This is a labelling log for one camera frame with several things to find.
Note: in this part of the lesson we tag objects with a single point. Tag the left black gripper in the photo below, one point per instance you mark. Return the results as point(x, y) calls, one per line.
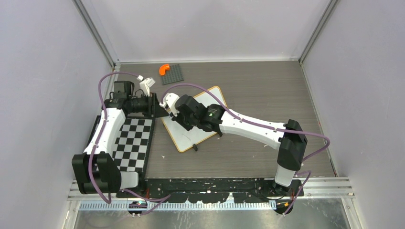
point(154, 109)

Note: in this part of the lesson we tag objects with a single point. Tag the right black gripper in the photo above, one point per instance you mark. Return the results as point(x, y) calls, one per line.
point(178, 119)

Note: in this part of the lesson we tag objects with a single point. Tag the metal wire whiteboard stand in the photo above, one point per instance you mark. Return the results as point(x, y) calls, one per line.
point(205, 142)

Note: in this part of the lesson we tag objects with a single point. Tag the black white checkerboard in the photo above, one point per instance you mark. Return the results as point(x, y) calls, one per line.
point(131, 148)

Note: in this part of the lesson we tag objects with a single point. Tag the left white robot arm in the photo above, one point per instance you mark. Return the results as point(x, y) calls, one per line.
point(94, 169)

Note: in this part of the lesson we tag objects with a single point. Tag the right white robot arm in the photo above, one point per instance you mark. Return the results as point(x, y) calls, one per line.
point(287, 139)

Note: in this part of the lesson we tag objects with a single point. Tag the grey studded baseplate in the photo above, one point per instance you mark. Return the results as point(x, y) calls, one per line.
point(174, 75)

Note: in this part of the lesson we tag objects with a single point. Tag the orange curved plastic piece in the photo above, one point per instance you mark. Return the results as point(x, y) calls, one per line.
point(163, 69)

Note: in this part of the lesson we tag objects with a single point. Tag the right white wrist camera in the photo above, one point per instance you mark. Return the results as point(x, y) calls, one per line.
point(168, 105)

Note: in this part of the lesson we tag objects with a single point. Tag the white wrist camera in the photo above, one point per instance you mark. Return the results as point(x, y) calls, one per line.
point(145, 84)
point(168, 105)

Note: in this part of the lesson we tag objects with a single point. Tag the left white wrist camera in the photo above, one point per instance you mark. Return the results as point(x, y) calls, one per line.
point(145, 84)

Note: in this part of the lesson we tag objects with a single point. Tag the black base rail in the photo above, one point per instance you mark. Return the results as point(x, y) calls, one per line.
point(208, 190)

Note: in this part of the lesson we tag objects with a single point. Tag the white slotted cable duct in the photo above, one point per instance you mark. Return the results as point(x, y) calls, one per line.
point(122, 205)

